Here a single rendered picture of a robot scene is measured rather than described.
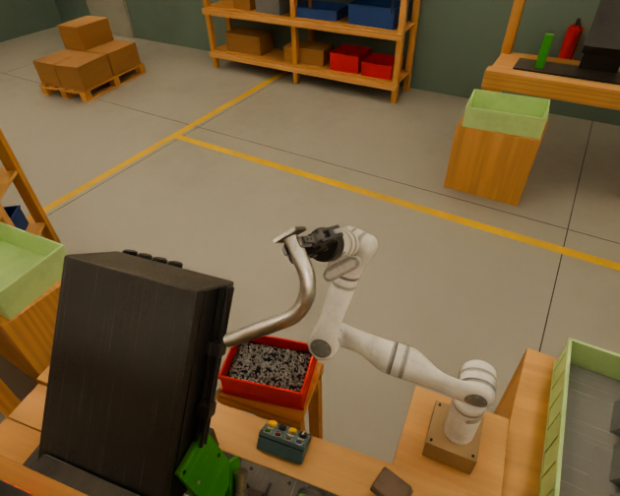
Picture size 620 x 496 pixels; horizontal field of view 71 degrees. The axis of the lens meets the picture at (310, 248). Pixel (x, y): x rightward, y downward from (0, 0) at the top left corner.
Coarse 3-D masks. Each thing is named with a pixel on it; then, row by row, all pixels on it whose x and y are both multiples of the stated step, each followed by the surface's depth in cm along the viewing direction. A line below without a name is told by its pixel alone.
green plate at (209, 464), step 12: (192, 444) 99; (216, 444) 106; (192, 456) 98; (204, 456) 102; (216, 456) 106; (180, 468) 95; (192, 468) 99; (204, 468) 102; (216, 468) 106; (228, 468) 111; (180, 480) 96; (192, 480) 99; (204, 480) 102; (216, 480) 106; (228, 480) 111; (192, 492) 99; (204, 492) 102; (216, 492) 106
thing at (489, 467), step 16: (416, 400) 152; (432, 400) 152; (448, 400) 152; (416, 416) 147; (496, 416) 147; (416, 432) 143; (496, 432) 142; (400, 448) 139; (416, 448) 139; (480, 448) 139; (496, 448) 139; (400, 464) 136; (416, 464) 136; (432, 464) 135; (480, 464) 135; (496, 464) 135; (448, 480) 132; (464, 480) 132; (480, 480) 131; (496, 480) 131
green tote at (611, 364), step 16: (576, 352) 158; (592, 352) 155; (608, 352) 152; (560, 368) 156; (592, 368) 159; (608, 368) 156; (560, 384) 149; (560, 400) 143; (560, 416) 136; (560, 432) 131; (544, 448) 142; (560, 448) 127; (544, 464) 137; (560, 464) 124; (544, 480) 132
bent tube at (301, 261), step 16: (288, 240) 80; (304, 256) 79; (304, 272) 79; (304, 288) 79; (304, 304) 79; (272, 320) 82; (288, 320) 81; (224, 336) 88; (240, 336) 86; (256, 336) 84
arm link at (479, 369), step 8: (472, 360) 115; (480, 360) 115; (464, 368) 116; (472, 368) 113; (480, 368) 113; (488, 368) 113; (464, 376) 113; (472, 376) 112; (480, 376) 111; (488, 376) 111; (496, 376) 114; (456, 400) 121; (456, 408) 121; (464, 408) 119; (472, 408) 118; (480, 408) 118; (472, 416) 119
